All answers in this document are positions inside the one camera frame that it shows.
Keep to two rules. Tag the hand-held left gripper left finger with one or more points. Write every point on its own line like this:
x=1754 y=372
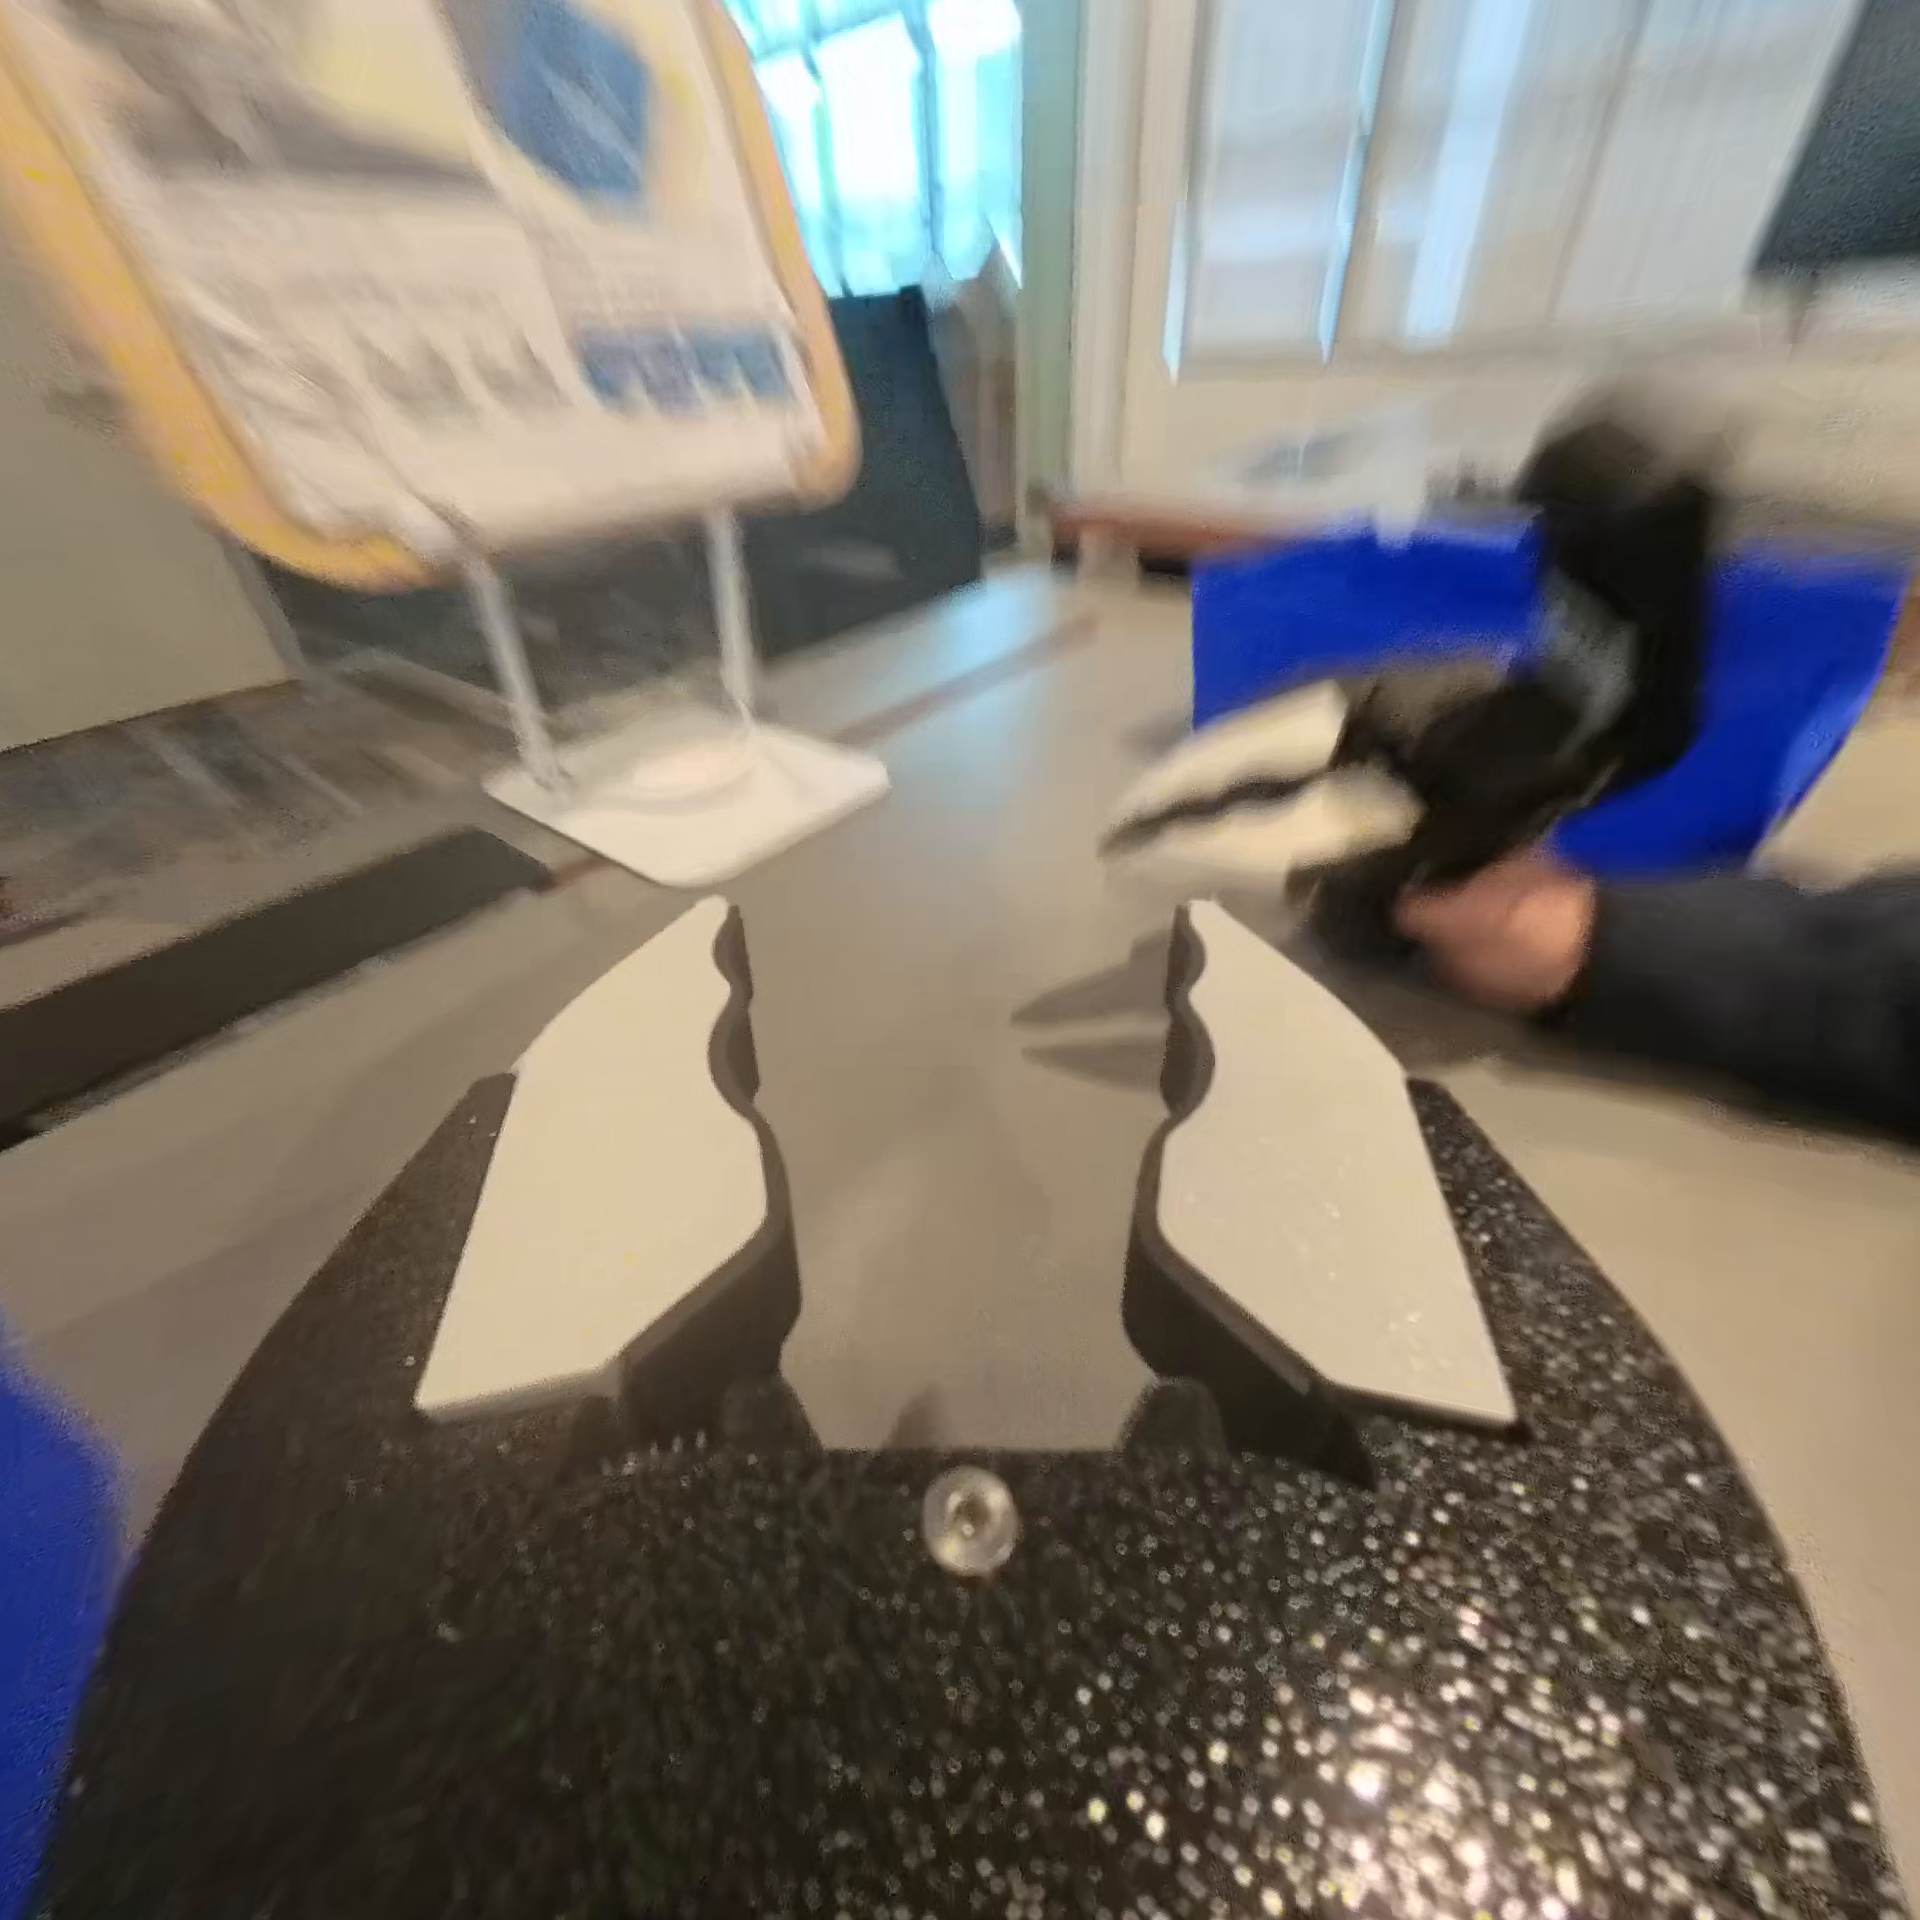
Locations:
x=615 y=1201

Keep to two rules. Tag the person's right forearm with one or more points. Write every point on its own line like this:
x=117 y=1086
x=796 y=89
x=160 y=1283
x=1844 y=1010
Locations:
x=1770 y=991

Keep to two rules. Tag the white framed window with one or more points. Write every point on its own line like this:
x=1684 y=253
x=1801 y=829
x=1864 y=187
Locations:
x=1501 y=181

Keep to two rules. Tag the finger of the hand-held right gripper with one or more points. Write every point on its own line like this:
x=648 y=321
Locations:
x=1289 y=834
x=1260 y=743

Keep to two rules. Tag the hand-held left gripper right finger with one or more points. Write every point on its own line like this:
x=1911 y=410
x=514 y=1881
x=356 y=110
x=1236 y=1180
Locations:
x=1319 y=1214

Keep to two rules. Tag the blue plastic bin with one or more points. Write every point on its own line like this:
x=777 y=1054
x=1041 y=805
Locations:
x=44 y=1621
x=1349 y=615

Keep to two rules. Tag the person's right hand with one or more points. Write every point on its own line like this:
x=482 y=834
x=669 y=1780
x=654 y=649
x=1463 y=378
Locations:
x=1501 y=939

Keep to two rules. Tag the instruction sign stand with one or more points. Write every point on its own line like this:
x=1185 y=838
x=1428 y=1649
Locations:
x=450 y=301

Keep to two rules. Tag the dark partition panel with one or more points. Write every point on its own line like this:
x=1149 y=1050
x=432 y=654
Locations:
x=902 y=452

